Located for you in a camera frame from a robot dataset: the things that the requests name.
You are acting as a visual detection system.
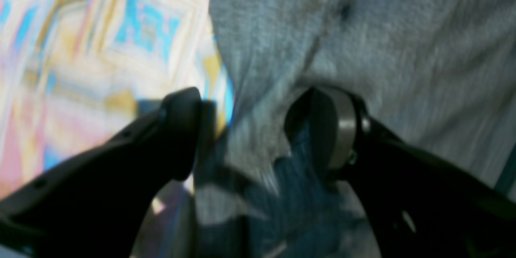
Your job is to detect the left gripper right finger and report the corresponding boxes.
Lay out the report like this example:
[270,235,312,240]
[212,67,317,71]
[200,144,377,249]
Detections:
[308,87,516,258]

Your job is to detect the patterned tablecloth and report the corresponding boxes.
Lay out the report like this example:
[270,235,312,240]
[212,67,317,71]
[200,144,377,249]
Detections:
[0,0,391,258]

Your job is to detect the grey t-shirt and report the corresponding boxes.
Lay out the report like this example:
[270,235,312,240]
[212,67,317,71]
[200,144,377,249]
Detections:
[195,0,516,258]

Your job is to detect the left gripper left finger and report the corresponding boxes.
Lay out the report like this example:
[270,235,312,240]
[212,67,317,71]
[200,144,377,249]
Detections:
[0,87,202,258]

